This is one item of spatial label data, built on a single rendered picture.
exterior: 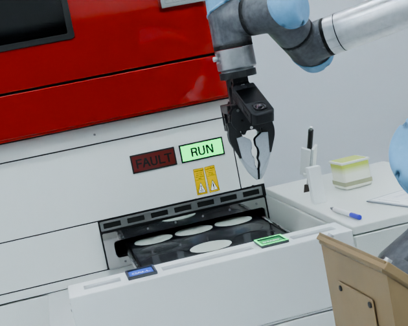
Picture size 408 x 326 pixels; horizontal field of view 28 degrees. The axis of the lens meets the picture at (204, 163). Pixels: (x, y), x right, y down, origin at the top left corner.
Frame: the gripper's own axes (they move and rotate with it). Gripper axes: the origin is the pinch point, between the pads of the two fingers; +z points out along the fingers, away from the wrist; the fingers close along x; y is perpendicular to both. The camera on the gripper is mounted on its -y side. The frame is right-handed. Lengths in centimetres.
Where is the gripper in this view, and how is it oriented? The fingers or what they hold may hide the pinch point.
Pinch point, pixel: (258, 173)
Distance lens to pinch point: 156.2
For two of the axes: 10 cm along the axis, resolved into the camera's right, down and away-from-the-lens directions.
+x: -9.6, 2.1, -1.8
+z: 1.8, 9.7, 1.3
